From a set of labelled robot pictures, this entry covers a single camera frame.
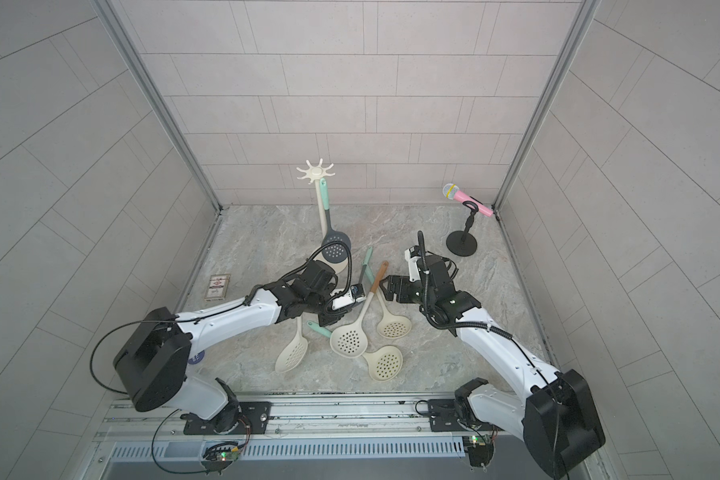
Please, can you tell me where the grey skimmer green handle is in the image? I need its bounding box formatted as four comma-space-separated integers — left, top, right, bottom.
358, 246, 373, 289
319, 179, 351, 264

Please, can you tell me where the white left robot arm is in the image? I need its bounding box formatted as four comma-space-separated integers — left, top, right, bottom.
113, 260, 354, 433

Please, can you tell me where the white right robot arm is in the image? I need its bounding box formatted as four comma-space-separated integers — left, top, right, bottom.
380, 248, 605, 479

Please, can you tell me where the cream utensil rack stand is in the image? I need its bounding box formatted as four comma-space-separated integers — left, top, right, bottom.
297, 159, 347, 274

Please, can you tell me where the black microphone stand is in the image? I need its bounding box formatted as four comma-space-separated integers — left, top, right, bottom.
446, 201, 479, 257

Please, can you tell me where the playing card box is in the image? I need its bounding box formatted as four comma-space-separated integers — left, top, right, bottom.
204, 274, 231, 302

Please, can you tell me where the pink toy microphone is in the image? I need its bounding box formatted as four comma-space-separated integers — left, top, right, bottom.
443, 183, 494, 217

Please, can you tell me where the blue round sticker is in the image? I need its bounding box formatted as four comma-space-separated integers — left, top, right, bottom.
188, 351, 206, 365

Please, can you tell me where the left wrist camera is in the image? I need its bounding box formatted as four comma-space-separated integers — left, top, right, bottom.
330, 284, 366, 310

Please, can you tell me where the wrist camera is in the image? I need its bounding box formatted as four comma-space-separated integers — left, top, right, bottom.
330, 284, 366, 310
404, 245, 421, 282

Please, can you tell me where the cream skimmer green handle right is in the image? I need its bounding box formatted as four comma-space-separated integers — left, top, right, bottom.
375, 288, 412, 339

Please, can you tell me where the cream skimmer green handle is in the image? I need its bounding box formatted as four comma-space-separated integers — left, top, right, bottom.
375, 288, 412, 339
307, 321, 403, 381

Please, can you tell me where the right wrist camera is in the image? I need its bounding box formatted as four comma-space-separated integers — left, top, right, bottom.
404, 245, 421, 282

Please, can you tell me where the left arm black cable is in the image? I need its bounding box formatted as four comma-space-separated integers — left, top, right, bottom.
245, 239, 355, 307

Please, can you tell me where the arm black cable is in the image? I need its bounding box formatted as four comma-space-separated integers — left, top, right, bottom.
416, 230, 565, 397
245, 239, 355, 307

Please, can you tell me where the cream skimmer wooden handle left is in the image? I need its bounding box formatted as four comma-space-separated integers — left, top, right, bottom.
275, 316, 309, 373

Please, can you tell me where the cream skimmer green handle bottom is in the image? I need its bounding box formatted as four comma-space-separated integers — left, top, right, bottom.
307, 321, 403, 381

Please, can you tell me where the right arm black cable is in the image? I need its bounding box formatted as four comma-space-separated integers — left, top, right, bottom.
416, 230, 565, 397

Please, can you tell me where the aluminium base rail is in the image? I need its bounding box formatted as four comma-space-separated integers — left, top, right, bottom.
95, 392, 595, 442

